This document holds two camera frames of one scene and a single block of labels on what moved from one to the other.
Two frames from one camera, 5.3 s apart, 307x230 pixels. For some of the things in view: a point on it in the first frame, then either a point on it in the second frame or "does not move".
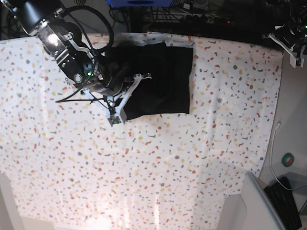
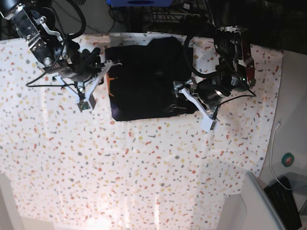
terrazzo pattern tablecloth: [65, 167] does not move
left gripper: [110, 79] → [86, 65]
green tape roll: [287, 159] does not move
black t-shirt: [167, 93] does not move
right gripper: [294, 34] → [210, 91]
